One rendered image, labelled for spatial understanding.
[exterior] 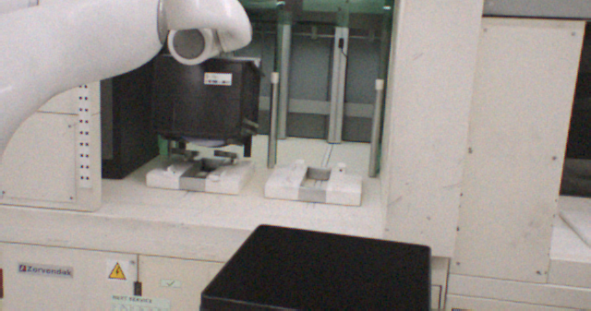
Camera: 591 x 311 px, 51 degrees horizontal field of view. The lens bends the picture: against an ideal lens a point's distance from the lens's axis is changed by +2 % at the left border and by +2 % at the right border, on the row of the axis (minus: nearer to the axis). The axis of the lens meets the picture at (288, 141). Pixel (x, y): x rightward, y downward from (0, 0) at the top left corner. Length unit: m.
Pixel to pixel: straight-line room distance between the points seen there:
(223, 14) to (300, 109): 0.91
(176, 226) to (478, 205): 0.56
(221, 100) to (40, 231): 0.45
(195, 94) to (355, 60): 0.74
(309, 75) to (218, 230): 0.93
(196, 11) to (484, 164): 0.57
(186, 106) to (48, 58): 0.74
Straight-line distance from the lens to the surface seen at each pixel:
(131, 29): 0.75
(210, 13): 1.12
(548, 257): 1.20
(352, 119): 2.01
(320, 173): 1.53
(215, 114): 1.37
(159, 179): 1.41
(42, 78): 0.67
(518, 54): 1.11
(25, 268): 1.36
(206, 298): 0.77
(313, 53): 1.99
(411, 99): 1.04
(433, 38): 1.04
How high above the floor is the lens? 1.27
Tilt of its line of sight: 12 degrees down
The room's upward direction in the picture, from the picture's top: 3 degrees clockwise
